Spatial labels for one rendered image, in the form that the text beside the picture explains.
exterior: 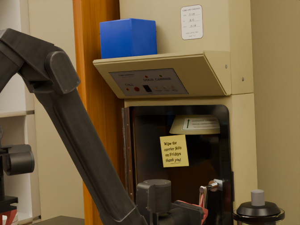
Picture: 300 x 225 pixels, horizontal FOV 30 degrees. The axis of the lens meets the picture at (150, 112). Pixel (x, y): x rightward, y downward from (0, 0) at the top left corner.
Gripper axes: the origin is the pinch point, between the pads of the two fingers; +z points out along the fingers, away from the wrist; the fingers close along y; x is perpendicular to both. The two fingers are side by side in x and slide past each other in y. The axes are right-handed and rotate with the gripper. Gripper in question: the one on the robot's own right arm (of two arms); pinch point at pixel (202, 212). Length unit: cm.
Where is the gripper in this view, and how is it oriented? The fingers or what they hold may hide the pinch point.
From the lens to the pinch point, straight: 130.6
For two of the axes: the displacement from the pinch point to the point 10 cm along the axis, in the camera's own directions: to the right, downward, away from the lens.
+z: 6.0, -0.6, 8.0
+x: -0.7, 9.9, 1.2
